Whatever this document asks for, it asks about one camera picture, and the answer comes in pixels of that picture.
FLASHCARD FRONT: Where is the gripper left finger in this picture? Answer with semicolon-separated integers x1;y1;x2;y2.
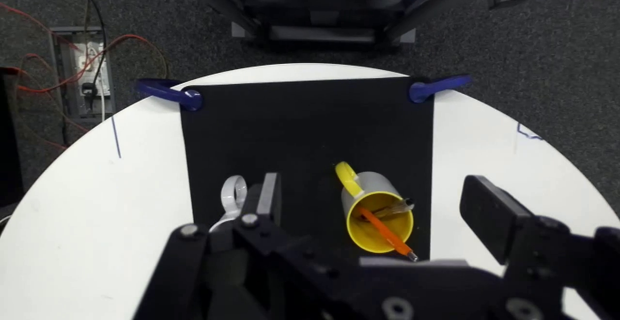
133;172;359;320

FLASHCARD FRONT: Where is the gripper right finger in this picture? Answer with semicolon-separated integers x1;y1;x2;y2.
459;175;620;320

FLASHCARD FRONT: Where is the white mug with yellow inside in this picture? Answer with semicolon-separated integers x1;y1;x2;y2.
335;161;415;254

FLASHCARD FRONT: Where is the orange pen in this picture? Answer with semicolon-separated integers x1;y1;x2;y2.
358;206;419;262

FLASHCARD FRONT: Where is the blue clamp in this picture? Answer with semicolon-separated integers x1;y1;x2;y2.
408;74;472;104
136;78;203;112

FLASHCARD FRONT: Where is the black mat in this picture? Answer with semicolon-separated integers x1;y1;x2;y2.
179;76;435;262

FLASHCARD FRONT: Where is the grey floor socket box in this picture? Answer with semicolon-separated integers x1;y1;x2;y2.
48;26;117;117

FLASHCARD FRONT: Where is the red cable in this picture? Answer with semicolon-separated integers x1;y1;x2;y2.
0;3;169;151

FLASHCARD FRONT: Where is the black cable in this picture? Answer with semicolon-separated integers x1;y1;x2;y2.
68;0;108;110

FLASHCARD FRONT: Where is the white desk with dark frame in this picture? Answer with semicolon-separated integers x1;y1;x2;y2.
107;0;572;52

